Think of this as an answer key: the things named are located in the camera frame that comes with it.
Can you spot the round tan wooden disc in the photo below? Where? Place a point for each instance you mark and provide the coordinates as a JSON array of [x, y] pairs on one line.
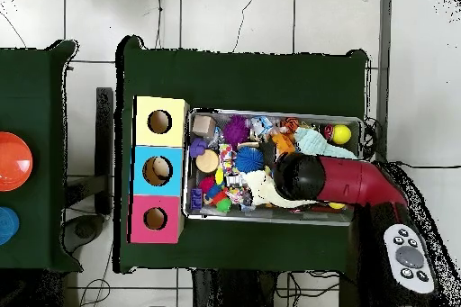
[[207, 161]]

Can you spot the yellow ball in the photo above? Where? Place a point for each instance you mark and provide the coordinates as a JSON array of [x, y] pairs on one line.
[[341, 134]]

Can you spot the dark green table cloth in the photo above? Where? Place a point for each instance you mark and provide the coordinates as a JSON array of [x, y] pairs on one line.
[[36, 105], [252, 80]]

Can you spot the light blue waffle cloth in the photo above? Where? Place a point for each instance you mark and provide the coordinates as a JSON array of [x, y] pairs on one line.
[[313, 143]]

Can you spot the orange tiger plush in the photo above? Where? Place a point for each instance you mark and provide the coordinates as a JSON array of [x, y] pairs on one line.
[[290, 124]]

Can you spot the purple toy block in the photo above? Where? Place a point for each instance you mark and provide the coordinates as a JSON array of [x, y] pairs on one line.
[[197, 146]]

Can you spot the crushed clear plastic bottle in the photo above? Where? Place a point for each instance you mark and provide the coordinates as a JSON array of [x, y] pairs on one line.
[[261, 124]]

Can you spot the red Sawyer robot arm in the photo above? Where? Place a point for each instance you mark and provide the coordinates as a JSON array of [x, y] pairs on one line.
[[353, 181]]

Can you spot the wooden box with three holes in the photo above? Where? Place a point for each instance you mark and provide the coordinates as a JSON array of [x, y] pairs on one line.
[[173, 177]]

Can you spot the plain wooden cube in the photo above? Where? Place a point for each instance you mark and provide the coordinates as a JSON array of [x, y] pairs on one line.
[[203, 125]]

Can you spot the grey stand foot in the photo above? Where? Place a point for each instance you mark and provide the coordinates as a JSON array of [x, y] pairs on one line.
[[84, 229]]

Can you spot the blue ribbed cup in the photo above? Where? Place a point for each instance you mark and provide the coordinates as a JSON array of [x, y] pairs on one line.
[[7, 226]]

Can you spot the shallow clear mesh bin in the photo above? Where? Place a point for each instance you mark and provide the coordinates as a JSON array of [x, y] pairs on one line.
[[273, 217]]

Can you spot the cream waffle cloth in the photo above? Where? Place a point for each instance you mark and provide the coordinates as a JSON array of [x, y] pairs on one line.
[[259, 188]]

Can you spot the blue spiky ball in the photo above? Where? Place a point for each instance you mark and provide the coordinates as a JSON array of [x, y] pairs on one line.
[[249, 159]]

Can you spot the purple spiky ball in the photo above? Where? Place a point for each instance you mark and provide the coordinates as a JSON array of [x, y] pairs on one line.
[[236, 130]]

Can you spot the orange plastic bowl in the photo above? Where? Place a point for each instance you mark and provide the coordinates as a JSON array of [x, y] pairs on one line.
[[14, 161]]

